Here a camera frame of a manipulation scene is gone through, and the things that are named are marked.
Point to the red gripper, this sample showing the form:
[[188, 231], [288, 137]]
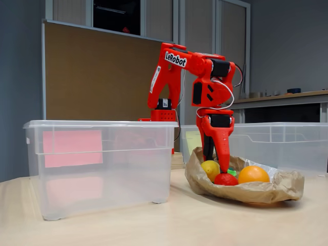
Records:
[[220, 121]]

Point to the yellow toy lemon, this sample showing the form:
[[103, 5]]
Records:
[[208, 169]]

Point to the green toy lettuce leaf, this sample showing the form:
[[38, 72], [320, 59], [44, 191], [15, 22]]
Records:
[[232, 171]]

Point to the red toy strawberry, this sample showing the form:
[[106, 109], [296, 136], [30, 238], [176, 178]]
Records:
[[225, 180]]

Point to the toy orange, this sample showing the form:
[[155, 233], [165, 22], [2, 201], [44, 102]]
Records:
[[253, 175]]

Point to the red robot arm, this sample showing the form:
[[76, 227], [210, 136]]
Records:
[[174, 77]]

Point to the clear plastic bin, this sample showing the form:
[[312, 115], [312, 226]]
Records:
[[282, 153], [115, 179]]

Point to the yellow paper note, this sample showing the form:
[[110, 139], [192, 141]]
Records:
[[193, 142]]

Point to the wooden base block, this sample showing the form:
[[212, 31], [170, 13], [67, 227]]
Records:
[[178, 161]]

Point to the crumpled brown paper bag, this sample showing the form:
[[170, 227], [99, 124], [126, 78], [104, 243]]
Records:
[[256, 194]]

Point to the grey tape roll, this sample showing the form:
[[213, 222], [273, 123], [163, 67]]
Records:
[[256, 95]]

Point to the grey metal rod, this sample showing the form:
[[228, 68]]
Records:
[[244, 74]]

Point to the wooden-top side bench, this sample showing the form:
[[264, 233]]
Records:
[[294, 98]]

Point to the blue tape roll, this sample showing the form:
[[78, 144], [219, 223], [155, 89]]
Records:
[[294, 90]]

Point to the grey tall cabinet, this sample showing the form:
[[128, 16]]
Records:
[[200, 38]]

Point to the pink paper note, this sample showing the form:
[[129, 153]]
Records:
[[71, 148]]

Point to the brown cork board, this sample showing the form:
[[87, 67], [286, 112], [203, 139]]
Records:
[[89, 77]]

